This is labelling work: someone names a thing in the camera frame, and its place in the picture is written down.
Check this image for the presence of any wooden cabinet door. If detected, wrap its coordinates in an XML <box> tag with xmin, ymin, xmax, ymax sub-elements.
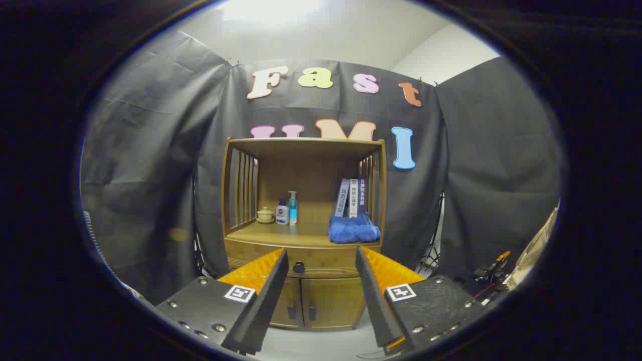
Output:
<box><xmin>270</xmin><ymin>277</ymin><xmax>304</xmax><ymax>330</ymax></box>
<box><xmin>301</xmin><ymin>277</ymin><xmax>368</xmax><ymax>331</ymax></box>

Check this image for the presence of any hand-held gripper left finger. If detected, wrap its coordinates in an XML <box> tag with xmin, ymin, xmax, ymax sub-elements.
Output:
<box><xmin>155</xmin><ymin>248</ymin><xmax>290</xmax><ymax>355</ymax></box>

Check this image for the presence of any black orange device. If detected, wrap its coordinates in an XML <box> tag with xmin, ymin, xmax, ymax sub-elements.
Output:
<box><xmin>474</xmin><ymin>251</ymin><xmax>512</xmax><ymax>297</ymax></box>

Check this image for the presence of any blue folded towel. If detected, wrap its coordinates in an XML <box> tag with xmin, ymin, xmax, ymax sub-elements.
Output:
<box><xmin>328</xmin><ymin>213</ymin><xmax>381</xmax><ymax>244</ymax></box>

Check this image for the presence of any black light stand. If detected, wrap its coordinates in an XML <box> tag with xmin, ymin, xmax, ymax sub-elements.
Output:
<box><xmin>416</xmin><ymin>191</ymin><xmax>445</xmax><ymax>274</ymax></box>

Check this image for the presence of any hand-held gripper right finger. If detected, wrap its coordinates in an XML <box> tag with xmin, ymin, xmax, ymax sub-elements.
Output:
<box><xmin>355</xmin><ymin>246</ymin><xmax>490</xmax><ymax>357</ymax></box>

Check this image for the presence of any wooden cabinet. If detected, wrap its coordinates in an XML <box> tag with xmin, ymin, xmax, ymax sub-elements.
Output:
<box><xmin>221</xmin><ymin>136</ymin><xmax>388</xmax><ymax>331</ymax></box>

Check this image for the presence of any wooden countertop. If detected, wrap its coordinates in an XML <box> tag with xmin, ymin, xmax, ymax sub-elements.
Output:
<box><xmin>226</xmin><ymin>222</ymin><xmax>382</xmax><ymax>247</ymax></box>

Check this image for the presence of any wooden drawer with black knob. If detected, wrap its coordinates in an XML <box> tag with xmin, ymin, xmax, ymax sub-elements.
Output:
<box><xmin>224</xmin><ymin>238</ymin><xmax>382</xmax><ymax>279</ymax></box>

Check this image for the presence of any black backdrop cloth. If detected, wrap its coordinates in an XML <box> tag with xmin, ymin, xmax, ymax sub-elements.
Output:
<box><xmin>80</xmin><ymin>30</ymin><xmax>562</xmax><ymax>306</ymax></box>

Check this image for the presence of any grey book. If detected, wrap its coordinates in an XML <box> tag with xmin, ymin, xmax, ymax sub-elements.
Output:
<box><xmin>335</xmin><ymin>178</ymin><xmax>350</xmax><ymax>217</ymax></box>

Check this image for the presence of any beige panel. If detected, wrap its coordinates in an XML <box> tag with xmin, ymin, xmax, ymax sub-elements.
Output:
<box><xmin>504</xmin><ymin>206</ymin><xmax>560</xmax><ymax>291</ymax></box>

